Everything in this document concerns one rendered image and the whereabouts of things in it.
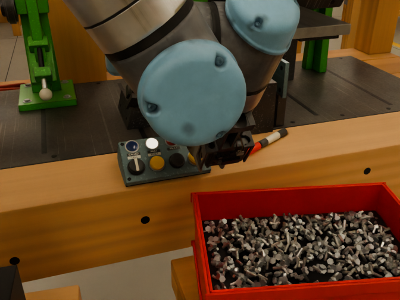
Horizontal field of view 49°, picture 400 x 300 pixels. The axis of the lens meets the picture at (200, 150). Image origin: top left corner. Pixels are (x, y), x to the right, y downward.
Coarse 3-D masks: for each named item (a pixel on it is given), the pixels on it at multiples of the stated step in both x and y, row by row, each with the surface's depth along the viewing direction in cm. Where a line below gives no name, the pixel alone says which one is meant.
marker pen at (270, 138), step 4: (284, 128) 90; (276, 132) 88; (280, 132) 89; (284, 132) 89; (268, 136) 87; (272, 136) 87; (276, 136) 88; (280, 136) 89; (260, 140) 85; (264, 140) 85; (268, 140) 86; (272, 140) 87; (256, 144) 84; (260, 144) 84; (264, 144) 85; (256, 148) 83; (260, 148) 84; (252, 152) 83
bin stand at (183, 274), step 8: (192, 256) 73; (176, 264) 72; (184, 264) 72; (192, 264) 72; (176, 272) 70; (184, 272) 70; (192, 272) 70; (176, 280) 70; (184, 280) 68; (192, 280) 68; (176, 288) 71; (184, 288) 67; (192, 288) 67; (176, 296) 72; (184, 296) 66; (192, 296) 66
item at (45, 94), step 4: (44, 80) 99; (44, 84) 99; (44, 88) 98; (40, 92) 98; (44, 92) 98; (48, 92) 98; (40, 96) 98; (44, 96) 98; (48, 96) 98; (44, 100) 99
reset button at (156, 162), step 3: (156, 156) 74; (159, 156) 75; (153, 159) 74; (156, 159) 74; (159, 159) 74; (162, 159) 74; (150, 162) 74; (153, 162) 74; (156, 162) 74; (159, 162) 74; (162, 162) 74; (153, 165) 74; (156, 165) 74; (159, 165) 74; (162, 165) 74; (153, 168) 74; (156, 168) 74; (159, 168) 74
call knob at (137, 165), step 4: (132, 160) 73; (136, 160) 73; (140, 160) 74; (132, 164) 73; (136, 164) 73; (140, 164) 73; (144, 164) 74; (132, 168) 73; (136, 168) 73; (140, 168) 73; (132, 172) 73; (136, 172) 73; (140, 172) 73
